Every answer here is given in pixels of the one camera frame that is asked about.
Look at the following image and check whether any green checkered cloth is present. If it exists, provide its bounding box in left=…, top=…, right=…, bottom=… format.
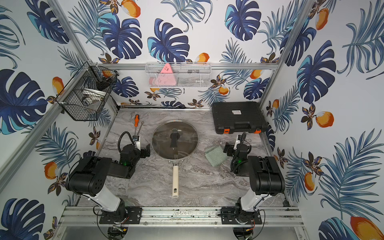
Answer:
left=205, top=145, right=229, bottom=167

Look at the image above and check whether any glass pot lid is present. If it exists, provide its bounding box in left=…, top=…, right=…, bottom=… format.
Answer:
left=151, top=120, right=200, bottom=161

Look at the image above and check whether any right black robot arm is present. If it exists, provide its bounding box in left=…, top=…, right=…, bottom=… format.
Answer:
left=218, top=133, right=285, bottom=226

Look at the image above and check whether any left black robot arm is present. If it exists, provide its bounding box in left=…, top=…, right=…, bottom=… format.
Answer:
left=65, top=131, right=151, bottom=225

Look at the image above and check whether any black tool case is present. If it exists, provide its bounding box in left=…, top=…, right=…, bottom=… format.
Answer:
left=212, top=101, right=268, bottom=135

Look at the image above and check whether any pink triangle item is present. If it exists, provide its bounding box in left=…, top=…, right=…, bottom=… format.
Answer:
left=153, top=63, right=177, bottom=87

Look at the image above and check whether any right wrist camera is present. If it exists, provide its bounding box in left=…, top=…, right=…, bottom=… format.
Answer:
left=234, top=135, right=243, bottom=150

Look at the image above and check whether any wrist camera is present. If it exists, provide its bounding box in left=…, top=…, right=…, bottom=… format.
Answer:
left=234, top=135, right=243, bottom=150
left=132, top=135, right=141, bottom=150

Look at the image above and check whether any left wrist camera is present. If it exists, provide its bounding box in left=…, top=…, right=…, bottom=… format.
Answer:
left=132, top=135, right=141, bottom=150

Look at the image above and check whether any frying pan cream handle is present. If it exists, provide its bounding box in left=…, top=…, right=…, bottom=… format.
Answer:
left=151, top=120, right=200, bottom=199

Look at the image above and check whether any orange handled screwdriver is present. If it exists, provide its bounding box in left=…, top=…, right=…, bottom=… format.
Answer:
left=134, top=115, right=140, bottom=135

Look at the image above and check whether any black wire basket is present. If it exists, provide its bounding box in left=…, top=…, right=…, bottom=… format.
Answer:
left=55, top=62, right=119, bottom=122

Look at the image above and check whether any clear wall shelf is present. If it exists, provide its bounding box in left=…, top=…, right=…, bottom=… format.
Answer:
left=145, top=62, right=212, bottom=88

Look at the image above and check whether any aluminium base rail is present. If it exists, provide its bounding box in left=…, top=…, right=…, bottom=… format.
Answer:
left=58, top=207, right=304, bottom=228

